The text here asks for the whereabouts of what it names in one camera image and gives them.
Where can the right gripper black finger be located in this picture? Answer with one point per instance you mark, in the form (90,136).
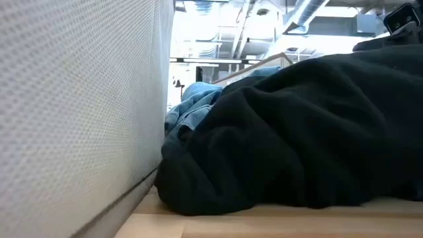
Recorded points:
(370,46)

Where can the black garment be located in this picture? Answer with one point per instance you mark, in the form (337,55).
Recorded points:
(297,132)

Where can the blue denim jeans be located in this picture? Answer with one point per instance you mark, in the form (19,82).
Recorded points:
(195,99)

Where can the cardboard box with blue cloth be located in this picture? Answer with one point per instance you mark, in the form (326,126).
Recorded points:
(231,81)

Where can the grey mesh side panel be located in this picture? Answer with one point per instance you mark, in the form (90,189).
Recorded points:
(82,99)

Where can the silver ceiling air duct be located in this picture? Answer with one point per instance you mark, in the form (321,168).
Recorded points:
(304,13)

